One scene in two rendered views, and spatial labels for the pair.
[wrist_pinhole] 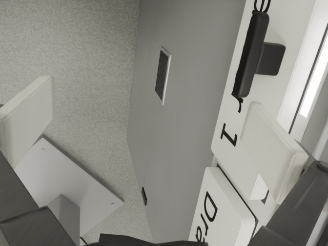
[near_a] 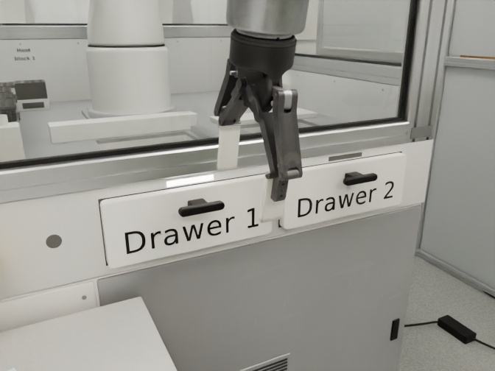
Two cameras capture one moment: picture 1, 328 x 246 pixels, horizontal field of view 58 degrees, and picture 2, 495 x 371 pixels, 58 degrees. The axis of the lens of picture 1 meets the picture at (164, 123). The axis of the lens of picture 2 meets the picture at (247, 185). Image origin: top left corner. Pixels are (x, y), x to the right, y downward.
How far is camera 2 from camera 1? 50 cm
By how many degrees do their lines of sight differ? 46
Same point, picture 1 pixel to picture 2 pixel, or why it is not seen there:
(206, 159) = (285, 242)
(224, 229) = (303, 185)
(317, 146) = not seen: hidden behind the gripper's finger
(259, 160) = (234, 146)
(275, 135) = (222, 143)
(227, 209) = (291, 191)
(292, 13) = (171, 207)
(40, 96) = (264, 202)
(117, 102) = not seen: outside the picture
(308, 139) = not seen: hidden behind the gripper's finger
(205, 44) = (211, 305)
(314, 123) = (213, 167)
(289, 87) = (205, 186)
